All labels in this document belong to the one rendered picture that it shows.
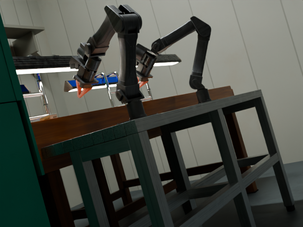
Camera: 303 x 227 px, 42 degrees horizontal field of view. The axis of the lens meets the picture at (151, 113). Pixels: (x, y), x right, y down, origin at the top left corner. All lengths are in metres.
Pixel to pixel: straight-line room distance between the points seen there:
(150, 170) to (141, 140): 0.09
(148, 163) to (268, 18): 2.65
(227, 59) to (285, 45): 0.54
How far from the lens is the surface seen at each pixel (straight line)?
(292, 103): 3.60
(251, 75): 3.68
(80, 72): 1.73
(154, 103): 2.03
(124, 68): 1.50
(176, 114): 1.37
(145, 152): 1.17
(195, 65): 2.03
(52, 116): 1.55
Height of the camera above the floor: 0.64
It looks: 2 degrees up
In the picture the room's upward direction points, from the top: 16 degrees counter-clockwise
